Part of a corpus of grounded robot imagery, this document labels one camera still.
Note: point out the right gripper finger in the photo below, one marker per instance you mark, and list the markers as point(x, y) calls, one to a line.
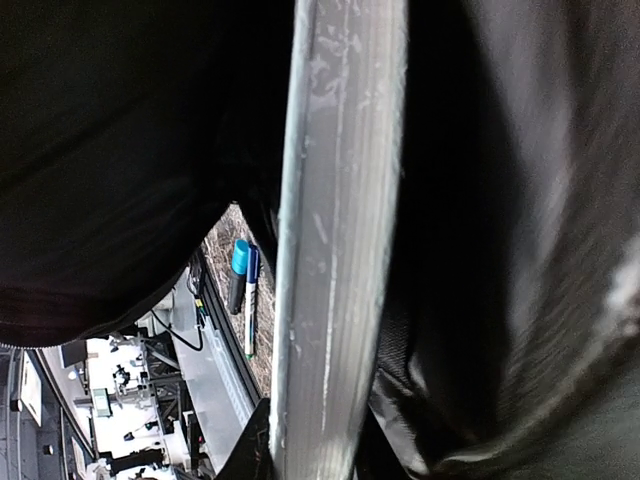
point(250, 458)

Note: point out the black student backpack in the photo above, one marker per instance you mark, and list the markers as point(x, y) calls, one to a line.
point(509, 334)

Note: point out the pale green notebook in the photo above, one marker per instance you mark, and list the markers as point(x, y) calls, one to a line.
point(340, 179)

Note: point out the blue cap white pen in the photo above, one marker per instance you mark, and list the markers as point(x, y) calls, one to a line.
point(252, 276)

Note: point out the blue cap black highlighter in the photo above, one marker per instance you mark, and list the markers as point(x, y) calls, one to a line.
point(237, 276)

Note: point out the white slotted cable duct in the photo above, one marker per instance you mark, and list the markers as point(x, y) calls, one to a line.
point(235, 389)

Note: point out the black front table rail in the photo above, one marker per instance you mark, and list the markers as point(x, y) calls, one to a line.
point(208, 292)

